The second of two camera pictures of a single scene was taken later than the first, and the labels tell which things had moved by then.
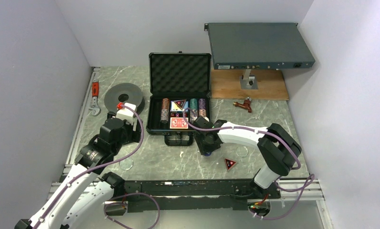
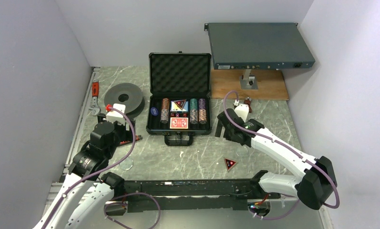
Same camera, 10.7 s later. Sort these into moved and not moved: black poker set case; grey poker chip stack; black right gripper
Moved: black right gripper
Not moved: grey poker chip stack; black poker set case
